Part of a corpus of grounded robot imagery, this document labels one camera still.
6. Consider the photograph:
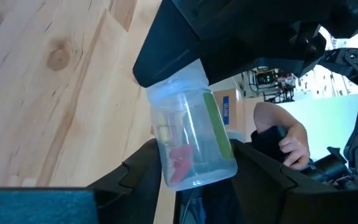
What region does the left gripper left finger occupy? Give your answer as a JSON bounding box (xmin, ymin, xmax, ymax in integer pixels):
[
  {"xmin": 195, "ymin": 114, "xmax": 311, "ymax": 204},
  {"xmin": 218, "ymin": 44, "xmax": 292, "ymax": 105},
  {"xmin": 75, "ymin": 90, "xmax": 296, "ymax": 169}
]
[{"xmin": 87, "ymin": 139, "xmax": 163, "ymax": 224}]

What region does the cardboard box with blue label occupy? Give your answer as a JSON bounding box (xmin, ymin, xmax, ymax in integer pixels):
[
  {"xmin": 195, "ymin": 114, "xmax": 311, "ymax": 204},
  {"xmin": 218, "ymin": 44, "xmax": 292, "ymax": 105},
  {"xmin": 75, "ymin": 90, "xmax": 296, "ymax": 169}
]
[{"xmin": 213, "ymin": 88, "xmax": 260, "ymax": 141}]

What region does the person's hand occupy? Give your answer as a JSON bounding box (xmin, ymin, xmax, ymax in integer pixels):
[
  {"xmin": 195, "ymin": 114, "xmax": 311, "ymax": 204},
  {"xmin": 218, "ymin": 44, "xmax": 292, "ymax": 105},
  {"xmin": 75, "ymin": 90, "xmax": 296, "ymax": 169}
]
[{"xmin": 278, "ymin": 123, "xmax": 311, "ymax": 171}]

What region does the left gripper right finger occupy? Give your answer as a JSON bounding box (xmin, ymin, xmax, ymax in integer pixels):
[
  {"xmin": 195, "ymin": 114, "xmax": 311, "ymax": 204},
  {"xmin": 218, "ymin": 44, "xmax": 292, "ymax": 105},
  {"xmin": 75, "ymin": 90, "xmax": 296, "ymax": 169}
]
[{"xmin": 231, "ymin": 139, "xmax": 358, "ymax": 224}]

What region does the black background robot station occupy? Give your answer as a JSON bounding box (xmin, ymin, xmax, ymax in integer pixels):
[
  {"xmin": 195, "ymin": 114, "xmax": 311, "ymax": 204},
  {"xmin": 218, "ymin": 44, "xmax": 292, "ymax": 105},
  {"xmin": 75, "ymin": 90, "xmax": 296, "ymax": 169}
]
[{"xmin": 247, "ymin": 67, "xmax": 298, "ymax": 103}]

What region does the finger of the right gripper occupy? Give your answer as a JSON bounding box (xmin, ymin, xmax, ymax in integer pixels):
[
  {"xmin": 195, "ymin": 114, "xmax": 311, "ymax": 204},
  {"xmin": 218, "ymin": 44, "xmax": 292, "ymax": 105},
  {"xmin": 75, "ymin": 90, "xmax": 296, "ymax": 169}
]
[
  {"xmin": 132, "ymin": 0, "xmax": 217, "ymax": 88},
  {"xmin": 203, "ymin": 29, "xmax": 328, "ymax": 85}
]

